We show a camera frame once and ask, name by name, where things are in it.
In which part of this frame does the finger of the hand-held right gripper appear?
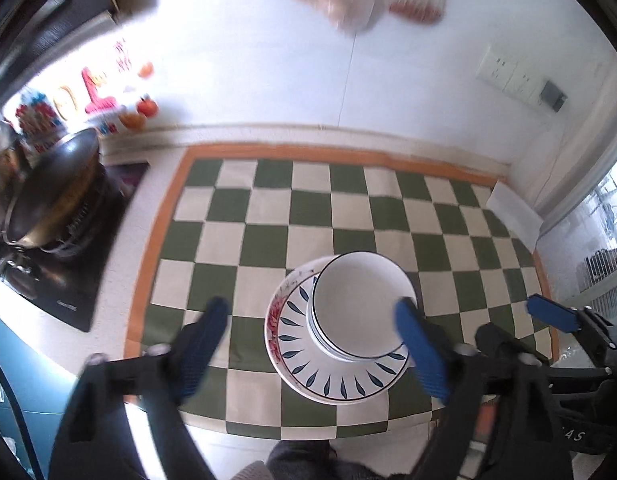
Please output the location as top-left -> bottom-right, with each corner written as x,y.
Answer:
526,293 -> 617,368
475,323 -> 552,367

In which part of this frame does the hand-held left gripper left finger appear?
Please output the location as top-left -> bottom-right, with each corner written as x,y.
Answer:
48,296 -> 232,480

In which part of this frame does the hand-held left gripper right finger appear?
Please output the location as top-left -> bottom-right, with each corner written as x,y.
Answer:
393,297 -> 574,480

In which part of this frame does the red floral print plate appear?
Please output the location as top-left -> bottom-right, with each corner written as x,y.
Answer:
263,256 -> 339,386

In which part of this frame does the white black-rimmed bowl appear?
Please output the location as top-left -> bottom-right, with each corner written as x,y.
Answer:
311,252 -> 419,358
306,310 -> 407,362

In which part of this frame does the blue leaf pattern plate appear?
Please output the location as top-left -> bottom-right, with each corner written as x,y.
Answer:
276,272 -> 412,403

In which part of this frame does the window with railing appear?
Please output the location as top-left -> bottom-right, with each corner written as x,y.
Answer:
539,150 -> 617,301

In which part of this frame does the white paper sheet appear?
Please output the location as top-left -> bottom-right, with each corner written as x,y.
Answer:
486,182 -> 544,248

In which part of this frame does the green white checkered mat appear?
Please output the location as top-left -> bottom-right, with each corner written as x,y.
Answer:
123,144 -> 562,438

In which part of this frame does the black gas stove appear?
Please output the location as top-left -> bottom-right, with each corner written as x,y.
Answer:
1,162 -> 152,333

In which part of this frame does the person's dark clothing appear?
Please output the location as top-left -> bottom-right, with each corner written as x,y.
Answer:
238,440 -> 424,480

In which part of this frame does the blue cabinet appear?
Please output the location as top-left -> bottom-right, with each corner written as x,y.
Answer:
0,310 -> 74,480

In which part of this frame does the dark metal wok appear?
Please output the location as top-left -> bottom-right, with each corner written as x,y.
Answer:
3,127 -> 106,251

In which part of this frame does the stainless steel pot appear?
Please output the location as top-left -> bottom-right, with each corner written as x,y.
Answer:
0,117 -> 29,231

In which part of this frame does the dark range hood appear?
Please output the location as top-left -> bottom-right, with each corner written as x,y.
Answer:
0,0 -> 119,86

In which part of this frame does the black wall plug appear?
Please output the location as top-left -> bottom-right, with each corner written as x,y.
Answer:
539,80 -> 569,112

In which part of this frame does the white wall socket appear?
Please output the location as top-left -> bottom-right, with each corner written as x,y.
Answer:
476,45 -> 542,106

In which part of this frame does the pink red wall sticker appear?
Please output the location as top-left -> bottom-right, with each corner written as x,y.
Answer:
82,67 -> 120,115

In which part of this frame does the yellow ring wall sticker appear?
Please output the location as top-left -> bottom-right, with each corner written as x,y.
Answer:
53,85 -> 80,122

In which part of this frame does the blue red wall sticker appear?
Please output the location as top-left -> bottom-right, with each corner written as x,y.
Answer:
16,89 -> 59,152

